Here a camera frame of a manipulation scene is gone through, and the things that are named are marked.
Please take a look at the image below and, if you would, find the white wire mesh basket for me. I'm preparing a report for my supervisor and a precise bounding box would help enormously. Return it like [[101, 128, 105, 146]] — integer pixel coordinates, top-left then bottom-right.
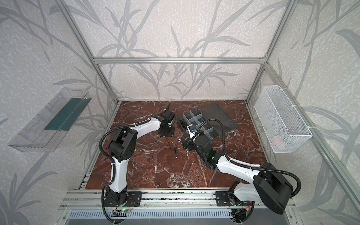
[[255, 85, 313, 154]]

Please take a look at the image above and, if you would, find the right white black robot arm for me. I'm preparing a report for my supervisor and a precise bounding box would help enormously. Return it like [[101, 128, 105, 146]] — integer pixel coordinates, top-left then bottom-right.
[[182, 120, 302, 214]]

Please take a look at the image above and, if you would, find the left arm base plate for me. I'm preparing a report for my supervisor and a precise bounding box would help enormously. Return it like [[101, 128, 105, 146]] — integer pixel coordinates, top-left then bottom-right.
[[104, 191, 143, 207]]

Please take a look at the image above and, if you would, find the clear plastic wall tray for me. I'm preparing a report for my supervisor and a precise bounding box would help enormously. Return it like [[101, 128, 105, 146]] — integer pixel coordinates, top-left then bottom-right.
[[8, 88, 91, 152]]

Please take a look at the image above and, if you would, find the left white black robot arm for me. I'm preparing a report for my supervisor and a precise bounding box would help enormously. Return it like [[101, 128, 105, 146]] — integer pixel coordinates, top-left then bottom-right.
[[98, 110, 175, 203]]

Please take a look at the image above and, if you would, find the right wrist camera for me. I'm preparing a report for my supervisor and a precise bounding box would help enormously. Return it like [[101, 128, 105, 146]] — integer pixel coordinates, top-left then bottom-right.
[[187, 125, 197, 139]]

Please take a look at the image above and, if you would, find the aluminium frame crossbar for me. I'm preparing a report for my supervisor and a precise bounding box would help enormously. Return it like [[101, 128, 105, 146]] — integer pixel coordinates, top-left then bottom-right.
[[93, 57, 265, 64]]

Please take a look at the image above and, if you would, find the aluminium front rail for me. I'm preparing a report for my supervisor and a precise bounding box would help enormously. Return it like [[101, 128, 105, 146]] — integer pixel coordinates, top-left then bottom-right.
[[58, 188, 296, 210]]

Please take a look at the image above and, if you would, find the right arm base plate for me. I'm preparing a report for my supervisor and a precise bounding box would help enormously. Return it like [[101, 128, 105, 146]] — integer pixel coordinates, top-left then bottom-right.
[[212, 191, 251, 207]]

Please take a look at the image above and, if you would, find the pile of screws and nuts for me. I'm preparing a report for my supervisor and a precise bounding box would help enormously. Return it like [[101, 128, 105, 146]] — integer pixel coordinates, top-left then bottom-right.
[[166, 137, 181, 154]]

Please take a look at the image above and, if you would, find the grey plastic organizer box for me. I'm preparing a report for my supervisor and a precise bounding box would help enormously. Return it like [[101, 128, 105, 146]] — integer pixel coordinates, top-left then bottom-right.
[[176, 102, 240, 141]]

